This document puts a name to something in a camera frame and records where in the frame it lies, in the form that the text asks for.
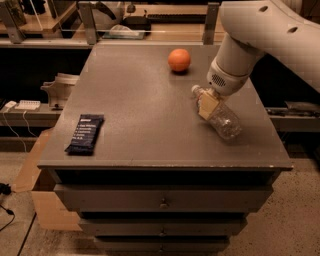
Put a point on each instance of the black device on shelf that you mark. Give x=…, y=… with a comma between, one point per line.
x=137, y=23

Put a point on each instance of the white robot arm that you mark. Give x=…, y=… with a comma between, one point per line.
x=255, y=28

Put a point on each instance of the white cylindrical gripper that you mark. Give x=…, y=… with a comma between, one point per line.
x=224, y=82

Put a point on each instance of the grey drawer cabinet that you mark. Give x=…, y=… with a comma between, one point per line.
x=160, y=178

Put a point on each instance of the orange fruit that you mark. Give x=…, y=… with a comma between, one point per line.
x=179, y=60

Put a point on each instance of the white plastic bracket part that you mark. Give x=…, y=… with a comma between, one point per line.
x=59, y=90

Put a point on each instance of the white power strip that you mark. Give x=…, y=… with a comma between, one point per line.
x=28, y=105

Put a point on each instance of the dark blue rxbar wrapper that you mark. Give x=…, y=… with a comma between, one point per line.
x=85, y=135

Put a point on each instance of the clear plastic water bottle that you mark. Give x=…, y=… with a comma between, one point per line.
x=225, y=122

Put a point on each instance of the cardboard box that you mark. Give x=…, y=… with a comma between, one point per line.
x=51, y=212

